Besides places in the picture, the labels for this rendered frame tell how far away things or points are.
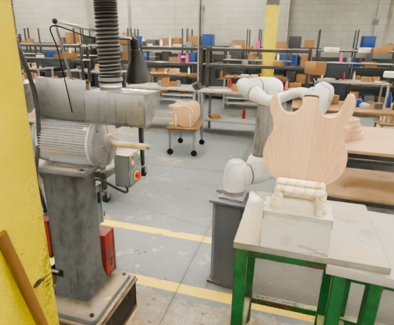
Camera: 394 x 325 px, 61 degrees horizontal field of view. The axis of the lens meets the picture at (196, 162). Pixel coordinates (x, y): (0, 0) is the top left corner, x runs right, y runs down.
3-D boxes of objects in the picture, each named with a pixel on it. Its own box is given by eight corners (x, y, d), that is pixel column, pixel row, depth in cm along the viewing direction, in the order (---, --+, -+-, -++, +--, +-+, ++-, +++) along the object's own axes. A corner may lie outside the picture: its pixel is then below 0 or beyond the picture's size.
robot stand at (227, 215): (218, 262, 285) (222, 186, 262) (250, 271, 275) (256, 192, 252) (206, 281, 261) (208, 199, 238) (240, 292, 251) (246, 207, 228)
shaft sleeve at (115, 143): (112, 146, 170) (112, 140, 170) (115, 146, 174) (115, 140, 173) (144, 150, 166) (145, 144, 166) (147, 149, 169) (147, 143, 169)
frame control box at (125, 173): (90, 195, 204) (86, 155, 195) (109, 182, 223) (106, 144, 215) (127, 200, 198) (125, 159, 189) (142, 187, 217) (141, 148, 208)
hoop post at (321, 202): (315, 216, 133) (318, 195, 129) (315, 213, 136) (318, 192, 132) (324, 218, 132) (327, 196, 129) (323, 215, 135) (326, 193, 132)
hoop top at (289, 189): (273, 193, 135) (274, 185, 133) (274, 189, 138) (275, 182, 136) (326, 200, 129) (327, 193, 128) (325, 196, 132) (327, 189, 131)
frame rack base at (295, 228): (259, 247, 143) (262, 211, 137) (262, 229, 156) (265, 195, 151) (327, 258, 136) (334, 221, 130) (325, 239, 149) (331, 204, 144)
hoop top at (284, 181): (275, 185, 142) (276, 178, 141) (275, 182, 145) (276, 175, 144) (325, 191, 137) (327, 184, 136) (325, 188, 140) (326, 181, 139)
